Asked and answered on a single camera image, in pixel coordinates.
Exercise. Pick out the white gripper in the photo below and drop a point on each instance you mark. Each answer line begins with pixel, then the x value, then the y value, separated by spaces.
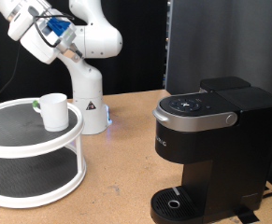
pixel 42 51

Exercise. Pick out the black Keurig coffee machine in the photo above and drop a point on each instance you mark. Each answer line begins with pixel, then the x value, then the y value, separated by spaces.
pixel 229 149

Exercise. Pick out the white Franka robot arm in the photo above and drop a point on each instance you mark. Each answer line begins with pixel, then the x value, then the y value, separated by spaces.
pixel 85 87

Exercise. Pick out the white two-tier turntable shelf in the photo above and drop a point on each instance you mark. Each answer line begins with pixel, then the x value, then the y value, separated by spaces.
pixel 23 137

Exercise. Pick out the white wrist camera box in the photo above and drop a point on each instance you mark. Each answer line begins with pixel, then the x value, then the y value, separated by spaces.
pixel 20 23

